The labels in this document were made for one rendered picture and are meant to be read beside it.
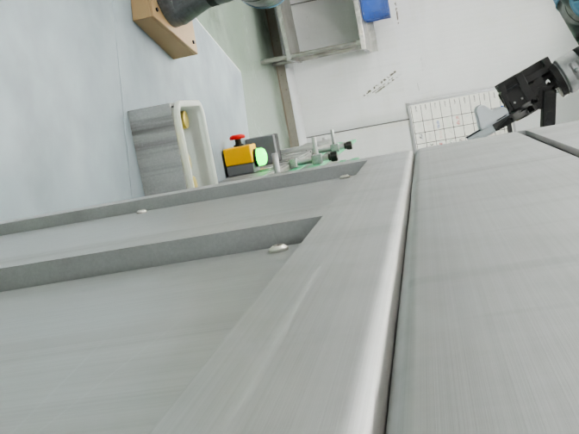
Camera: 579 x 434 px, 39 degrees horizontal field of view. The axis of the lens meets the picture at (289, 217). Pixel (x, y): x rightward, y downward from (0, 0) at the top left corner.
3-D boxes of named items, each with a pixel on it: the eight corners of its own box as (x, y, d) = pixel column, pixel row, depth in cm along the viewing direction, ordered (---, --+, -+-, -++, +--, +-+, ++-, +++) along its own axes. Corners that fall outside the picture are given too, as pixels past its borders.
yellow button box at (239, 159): (226, 177, 205) (254, 172, 204) (220, 147, 204) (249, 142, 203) (232, 175, 212) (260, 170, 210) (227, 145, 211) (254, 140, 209)
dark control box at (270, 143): (248, 168, 232) (277, 163, 230) (243, 139, 231) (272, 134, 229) (254, 165, 240) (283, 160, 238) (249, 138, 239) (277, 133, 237)
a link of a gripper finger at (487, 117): (456, 119, 164) (495, 96, 165) (470, 145, 165) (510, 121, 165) (459, 117, 161) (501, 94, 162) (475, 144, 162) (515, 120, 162)
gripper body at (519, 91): (490, 88, 169) (544, 57, 166) (512, 124, 169) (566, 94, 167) (494, 87, 161) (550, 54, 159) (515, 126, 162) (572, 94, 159)
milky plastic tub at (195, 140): (154, 234, 147) (202, 226, 145) (128, 109, 144) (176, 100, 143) (182, 220, 164) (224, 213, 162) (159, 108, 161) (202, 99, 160)
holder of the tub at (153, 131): (158, 263, 148) (200, 257, 146) (127, 111, 145) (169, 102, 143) (185, 246, 165) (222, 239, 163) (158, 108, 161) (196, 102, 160)
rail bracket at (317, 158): (288, 170, 221) (338, 161, 218) (283, 142, 220) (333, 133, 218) (290, 168, 225) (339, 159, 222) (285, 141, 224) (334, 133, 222)
